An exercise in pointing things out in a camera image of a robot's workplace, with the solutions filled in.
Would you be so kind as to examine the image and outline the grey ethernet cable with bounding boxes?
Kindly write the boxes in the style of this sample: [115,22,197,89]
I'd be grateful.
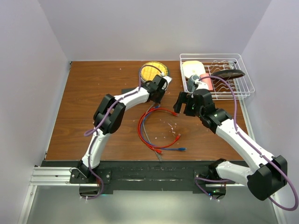
[142,102,164,161]

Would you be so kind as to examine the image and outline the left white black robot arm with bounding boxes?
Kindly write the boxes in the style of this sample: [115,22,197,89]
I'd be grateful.
[71,75,172,183]

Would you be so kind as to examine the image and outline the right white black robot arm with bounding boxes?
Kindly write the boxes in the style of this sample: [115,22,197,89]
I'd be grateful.
[173,89,288,201]

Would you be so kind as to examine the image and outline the grey mug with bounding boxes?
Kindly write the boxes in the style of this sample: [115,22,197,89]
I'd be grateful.
[187,75,199,92]

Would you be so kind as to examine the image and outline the pink cup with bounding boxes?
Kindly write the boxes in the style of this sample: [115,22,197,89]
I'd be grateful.
[200,73,213,91]

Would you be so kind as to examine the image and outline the yellow round plate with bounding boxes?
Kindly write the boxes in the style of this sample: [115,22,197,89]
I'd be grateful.
[141,61,169,83]

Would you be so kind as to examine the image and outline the cream plate in rack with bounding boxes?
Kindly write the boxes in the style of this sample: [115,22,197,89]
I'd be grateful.
[182,60,206,79]

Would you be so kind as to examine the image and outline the dark brown plate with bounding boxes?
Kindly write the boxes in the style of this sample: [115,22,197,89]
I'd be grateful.
[211,69,245,80]

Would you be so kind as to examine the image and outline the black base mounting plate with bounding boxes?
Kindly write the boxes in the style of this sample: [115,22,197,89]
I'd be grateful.
[69,161,217,196]

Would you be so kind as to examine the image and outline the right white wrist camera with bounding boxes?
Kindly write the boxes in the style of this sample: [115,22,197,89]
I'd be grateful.
[194,79,209,91]

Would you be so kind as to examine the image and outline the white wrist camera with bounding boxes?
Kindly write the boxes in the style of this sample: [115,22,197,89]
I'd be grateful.
[194,79,209,91]
[162,76,172,91]

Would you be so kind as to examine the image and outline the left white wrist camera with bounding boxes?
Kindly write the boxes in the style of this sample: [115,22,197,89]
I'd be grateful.
[162,76,172,91]

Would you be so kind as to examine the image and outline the long red ethernet cable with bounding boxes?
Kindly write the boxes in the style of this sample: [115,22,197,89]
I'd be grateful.
[137,107,182,150]

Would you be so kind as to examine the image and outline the white wire dish rack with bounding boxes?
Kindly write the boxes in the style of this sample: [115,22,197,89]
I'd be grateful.
[179,53,255,99]

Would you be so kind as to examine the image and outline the blue ethernet cable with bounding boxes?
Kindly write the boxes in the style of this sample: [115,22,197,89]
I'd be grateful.
[139,105,187,152]

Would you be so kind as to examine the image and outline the short red ethernet cable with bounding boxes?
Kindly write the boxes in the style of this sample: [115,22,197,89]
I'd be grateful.
[138,112,162,154]

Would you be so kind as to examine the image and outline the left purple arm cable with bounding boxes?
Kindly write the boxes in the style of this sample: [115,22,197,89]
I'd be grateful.
[83,64,167,201]

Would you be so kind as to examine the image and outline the aluminium frame rail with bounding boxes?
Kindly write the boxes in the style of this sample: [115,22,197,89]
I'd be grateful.
[19,160,287,224]

